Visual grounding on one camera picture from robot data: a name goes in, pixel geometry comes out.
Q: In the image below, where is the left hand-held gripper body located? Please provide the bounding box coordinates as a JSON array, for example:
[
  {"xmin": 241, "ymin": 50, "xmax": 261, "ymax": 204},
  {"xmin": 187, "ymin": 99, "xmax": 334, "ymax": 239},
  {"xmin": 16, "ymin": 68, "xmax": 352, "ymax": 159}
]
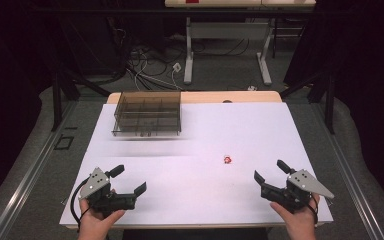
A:
[{"xmin": 77, "ymin": 167, "xmax": 138, "ymax": 215}]

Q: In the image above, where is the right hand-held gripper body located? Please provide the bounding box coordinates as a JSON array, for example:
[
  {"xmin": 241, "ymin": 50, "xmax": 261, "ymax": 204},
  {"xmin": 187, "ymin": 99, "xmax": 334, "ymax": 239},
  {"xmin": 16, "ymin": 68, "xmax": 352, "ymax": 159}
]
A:
[{"xmin": 260, "ymin": 168, "xmax": 335, "ymax": 215}]

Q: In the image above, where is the person's right hand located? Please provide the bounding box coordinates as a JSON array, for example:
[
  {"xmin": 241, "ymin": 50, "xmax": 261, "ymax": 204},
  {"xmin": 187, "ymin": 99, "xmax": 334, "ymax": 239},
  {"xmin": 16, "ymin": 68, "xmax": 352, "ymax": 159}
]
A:
[{"xmin": 269, "ymin": 192, "xmax": 321, "ymax": 240}]

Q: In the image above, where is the person's left hand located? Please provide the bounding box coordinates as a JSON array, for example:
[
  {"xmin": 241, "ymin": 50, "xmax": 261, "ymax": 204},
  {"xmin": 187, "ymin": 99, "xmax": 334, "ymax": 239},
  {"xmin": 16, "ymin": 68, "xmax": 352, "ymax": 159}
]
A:
[{"xmin": 77, "ymin": 189, "xmax": 127, "ymax": 240}]

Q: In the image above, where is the white table sheet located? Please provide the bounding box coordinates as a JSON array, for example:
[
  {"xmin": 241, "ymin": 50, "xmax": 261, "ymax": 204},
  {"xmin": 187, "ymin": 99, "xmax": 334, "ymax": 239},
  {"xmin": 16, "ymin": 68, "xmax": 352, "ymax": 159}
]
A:
[{"xmin": 59, "ymin": 102, "xmax": 334, "ymax": 227}]

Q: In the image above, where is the brown transparent organizer box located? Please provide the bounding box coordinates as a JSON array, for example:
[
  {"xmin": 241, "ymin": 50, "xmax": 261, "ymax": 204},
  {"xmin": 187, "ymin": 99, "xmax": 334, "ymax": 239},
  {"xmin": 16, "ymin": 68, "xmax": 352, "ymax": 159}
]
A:
[{"xmin": 111, "ymin": 91, "xmax": 183, "ymax": 138}]

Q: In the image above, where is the black metal stand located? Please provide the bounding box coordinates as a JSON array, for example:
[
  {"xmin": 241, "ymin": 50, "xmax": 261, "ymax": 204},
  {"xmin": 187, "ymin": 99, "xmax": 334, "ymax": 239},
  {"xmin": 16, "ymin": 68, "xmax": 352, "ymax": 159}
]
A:
[
  {"xmin": 279, "ymin": 9, "xmax": 351, "ymax": 135},
  {"xmin": 29, "ymin": 6, "xmax": 113, "ymax": 133}
]

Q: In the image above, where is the white desk with legs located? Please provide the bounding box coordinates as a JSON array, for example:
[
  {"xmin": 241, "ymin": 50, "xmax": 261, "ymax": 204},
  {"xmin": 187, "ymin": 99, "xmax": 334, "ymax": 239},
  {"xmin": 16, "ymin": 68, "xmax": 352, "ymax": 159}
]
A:
[{"xmin": 164, "ymin": 0, "xmax": 317, "ymax": 86}]

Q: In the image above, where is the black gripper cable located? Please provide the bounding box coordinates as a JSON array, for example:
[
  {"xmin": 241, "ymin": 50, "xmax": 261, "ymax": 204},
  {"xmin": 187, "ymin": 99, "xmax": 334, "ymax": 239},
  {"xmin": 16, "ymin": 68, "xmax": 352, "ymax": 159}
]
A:
[
  {"xmin": 306, "ymin": 196, "xmax": 320, "ymax": 225},
  {"xmin": 70, "ymin": 177, "xmax": 92, "ymax": 234}
]

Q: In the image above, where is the aluminium floor rail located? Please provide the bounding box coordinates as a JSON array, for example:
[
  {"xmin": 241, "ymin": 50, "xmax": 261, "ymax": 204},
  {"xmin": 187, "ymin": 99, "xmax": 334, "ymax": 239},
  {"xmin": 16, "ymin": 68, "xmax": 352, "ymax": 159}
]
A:
[
  {"xmin": 308, "ymin": 101, "xmax": 384, "ymax": 240},
  {"xmin": 0, "ymin": 99, "xmax": 78, "ymax": 240}
]

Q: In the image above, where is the bundle of floor cables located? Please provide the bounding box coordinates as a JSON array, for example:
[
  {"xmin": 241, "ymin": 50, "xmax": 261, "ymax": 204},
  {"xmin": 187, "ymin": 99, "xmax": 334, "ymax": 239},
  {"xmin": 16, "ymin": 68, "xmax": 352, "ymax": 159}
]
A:
[{"xmin": 113, "ymin": 28, "xmax": 194, "ymax": 92}]

